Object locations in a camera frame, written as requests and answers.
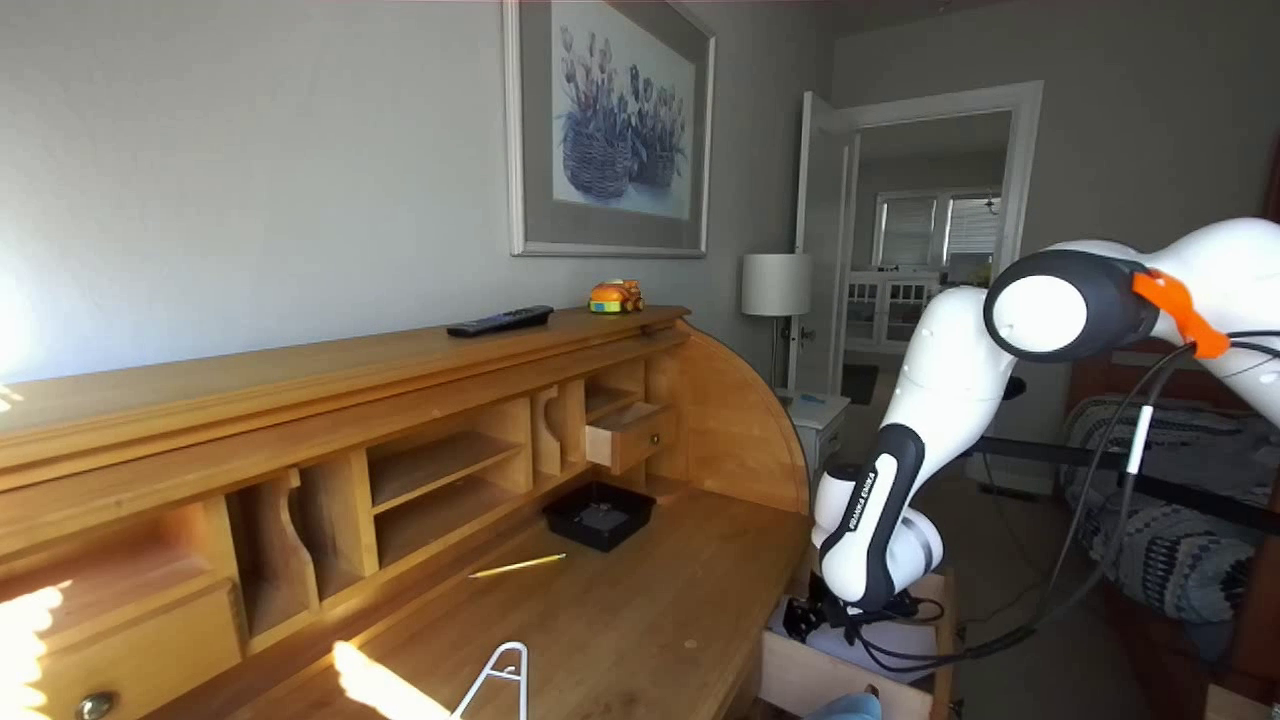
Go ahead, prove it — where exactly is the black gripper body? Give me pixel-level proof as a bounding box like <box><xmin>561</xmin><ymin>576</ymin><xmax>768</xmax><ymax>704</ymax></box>
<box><xmin>781</xmin><ymin>590</ymin><xmax>871</xmax><ymax>648</ymax></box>

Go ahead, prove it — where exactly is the white paper sheet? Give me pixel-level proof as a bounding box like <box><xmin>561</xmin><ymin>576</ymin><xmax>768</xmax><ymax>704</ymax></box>
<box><xmin>852</xmin><ymin>610</ymin><xmax>944</xmax><ymax>670</ymax></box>

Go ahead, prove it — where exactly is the large open wooden drawer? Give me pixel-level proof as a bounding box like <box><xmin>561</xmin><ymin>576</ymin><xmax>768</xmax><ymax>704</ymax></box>
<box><xmin>755</xmin><ymin>572</ymin><xmax>964</xmax><ymax>720</ymax></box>

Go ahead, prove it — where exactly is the small wooden desk drawer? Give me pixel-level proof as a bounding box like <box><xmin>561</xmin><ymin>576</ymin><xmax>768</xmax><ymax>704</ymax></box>
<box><xmin>0</xmin><ymin>576</ymin><xmax>252</xmax><ymax>720</ymax></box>
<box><xmin>579</xmin><ymin>405</ymin><xmax>676</xmax><ymax>477</ymax></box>

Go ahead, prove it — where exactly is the blue cloth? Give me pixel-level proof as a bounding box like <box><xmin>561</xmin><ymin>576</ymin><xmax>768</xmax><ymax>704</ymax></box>
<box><xmin>809</xmin><ymin>685</ymin><xmax>890</xmax><ymax>720</ymax></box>

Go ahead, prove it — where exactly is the wooden roll-top desk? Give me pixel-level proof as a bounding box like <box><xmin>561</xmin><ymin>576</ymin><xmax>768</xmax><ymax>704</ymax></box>
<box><xmin>0</xmin><ymin>300</ymin><xmax>964</xmax><ymax>720</ymax></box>

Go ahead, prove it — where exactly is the white nightstand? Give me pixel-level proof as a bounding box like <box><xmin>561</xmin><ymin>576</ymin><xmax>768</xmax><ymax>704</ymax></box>
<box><xmin>775</xmin><ymin>387</ymin><xmax>852</xmax><ymax>471</ymax></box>

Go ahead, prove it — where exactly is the black plastic tray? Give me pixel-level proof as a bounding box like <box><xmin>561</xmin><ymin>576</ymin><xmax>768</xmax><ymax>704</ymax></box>
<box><xmin>541</xmin><ymin>477</ymin><xmax>661</xmax><ymax>556</ymax></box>

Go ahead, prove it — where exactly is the yellow pencil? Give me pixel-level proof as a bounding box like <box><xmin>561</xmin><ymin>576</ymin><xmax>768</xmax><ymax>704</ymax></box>
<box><xmin>468</xmin><ymin>547</ymin><xmax>571</xmax><ymax>582</ymax></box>

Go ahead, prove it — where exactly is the white slatted furniture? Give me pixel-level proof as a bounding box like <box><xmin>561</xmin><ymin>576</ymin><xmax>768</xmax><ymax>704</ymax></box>
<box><xmin>842</xmin><ymin>266</ymin><xmax>944</xmax><ymax>355</ymax></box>

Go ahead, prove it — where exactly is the white shade lamp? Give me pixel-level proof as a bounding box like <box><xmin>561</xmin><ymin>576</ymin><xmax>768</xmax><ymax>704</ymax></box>
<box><xmin>741</xmin><ymin>247</ymin><xmax>815</xmax><ymax>395</ymax></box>

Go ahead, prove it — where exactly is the bed with patterned blanket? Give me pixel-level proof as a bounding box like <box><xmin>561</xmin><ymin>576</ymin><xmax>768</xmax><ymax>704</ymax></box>
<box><xmin>1057</xmin><ymin>391</ymin><xmax>1280</xmax><ymax>670</ymax></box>

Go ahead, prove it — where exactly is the white door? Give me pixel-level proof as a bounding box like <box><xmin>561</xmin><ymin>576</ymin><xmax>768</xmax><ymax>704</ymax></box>
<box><xmin>793</xmin><ymin>88</ymin><xmax>864</xmax><ymax>405</ymax></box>

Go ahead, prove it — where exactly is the small colourful toy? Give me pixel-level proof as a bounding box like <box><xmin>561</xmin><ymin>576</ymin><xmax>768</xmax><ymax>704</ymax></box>
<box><xmin>590</xmin><ymin>275</ymin><xmax>644</xmax><ymax>318</ymax></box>

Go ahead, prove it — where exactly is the black remote control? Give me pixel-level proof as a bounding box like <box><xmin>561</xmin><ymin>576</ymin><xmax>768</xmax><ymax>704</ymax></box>
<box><xmin>445</xmin><ymin>305</ymin><xmax>557</xmax><ymax>339</ymax></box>

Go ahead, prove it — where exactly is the framed flower picture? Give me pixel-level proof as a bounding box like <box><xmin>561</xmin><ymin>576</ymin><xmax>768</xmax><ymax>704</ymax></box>
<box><xmin>501</xmin><ymin>0</ymin><xmax>721</xmax><ymax>258</ymax></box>

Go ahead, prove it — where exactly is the white wire hanger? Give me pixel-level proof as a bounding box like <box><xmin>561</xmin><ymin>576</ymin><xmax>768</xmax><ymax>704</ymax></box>
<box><xmin>454</xmin><ymin>637</ymin><xmax>535</xmax><ymax>720</ymax></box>

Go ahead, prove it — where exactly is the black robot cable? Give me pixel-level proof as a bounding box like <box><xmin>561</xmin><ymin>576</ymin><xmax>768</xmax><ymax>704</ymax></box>
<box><xmin>784</xmin><ymin>326</ymin><xmax>1280</xmax><ymax>675</ymax></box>

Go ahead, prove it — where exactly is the orange cable clip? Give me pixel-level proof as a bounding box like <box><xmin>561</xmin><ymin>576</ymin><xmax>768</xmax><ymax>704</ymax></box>
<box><xmin>1132</xmin><ymin>266</ymin><xmax>1233</xmax><ymax>363</ymax></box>

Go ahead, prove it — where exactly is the white door frame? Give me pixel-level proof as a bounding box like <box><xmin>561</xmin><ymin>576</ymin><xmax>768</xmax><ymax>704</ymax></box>
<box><xmin>831</xmin><ymin>77</ymin><xmax>1050</xmax><ymax>292</ymax></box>

